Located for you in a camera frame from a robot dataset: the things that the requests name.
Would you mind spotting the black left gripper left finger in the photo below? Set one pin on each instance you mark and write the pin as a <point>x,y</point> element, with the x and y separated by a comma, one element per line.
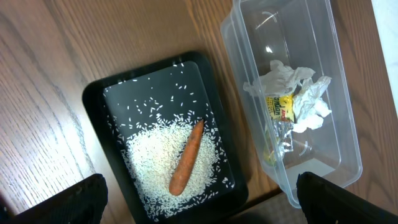
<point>83,202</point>

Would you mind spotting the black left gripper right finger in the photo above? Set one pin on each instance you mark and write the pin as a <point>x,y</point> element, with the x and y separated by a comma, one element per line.
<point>324,202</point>

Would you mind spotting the white rice pile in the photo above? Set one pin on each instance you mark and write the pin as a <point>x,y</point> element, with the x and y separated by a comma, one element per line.
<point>155,155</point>

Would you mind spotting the white napkin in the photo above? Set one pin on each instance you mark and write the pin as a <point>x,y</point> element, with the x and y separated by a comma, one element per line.
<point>293,95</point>

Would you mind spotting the foil wrapper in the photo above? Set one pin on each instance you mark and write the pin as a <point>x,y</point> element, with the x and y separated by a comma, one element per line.
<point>281,124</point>

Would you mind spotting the orange carrot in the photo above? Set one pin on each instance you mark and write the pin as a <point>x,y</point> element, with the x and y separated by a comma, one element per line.
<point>186,163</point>

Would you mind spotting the black tray bin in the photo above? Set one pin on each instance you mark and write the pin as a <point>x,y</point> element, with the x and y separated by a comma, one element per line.
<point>210,212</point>

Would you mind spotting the clear plastic bin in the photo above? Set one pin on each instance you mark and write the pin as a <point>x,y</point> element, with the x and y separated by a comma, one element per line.
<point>299,33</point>

